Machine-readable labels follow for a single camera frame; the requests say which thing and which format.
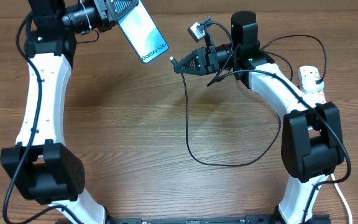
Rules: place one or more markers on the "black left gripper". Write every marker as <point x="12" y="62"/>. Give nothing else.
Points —
<point x="106" y="14"/>

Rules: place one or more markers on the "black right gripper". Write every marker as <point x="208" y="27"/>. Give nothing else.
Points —
<point x="204" y="59"/>

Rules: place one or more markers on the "blue Galaxy smartphone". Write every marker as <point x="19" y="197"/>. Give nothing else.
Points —
<point x="143" y="34"/>

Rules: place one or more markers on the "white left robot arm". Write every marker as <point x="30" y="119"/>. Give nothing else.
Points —
<point x="40" y="165"/>

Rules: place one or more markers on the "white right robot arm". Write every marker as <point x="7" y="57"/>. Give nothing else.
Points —
<point x="309" y="126"/>

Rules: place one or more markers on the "white charger plug adapter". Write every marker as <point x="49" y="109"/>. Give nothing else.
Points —
<point x="310" y="85"/>

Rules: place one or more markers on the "white power strip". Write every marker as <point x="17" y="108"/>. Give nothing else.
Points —
<point x="310" y="71"/>

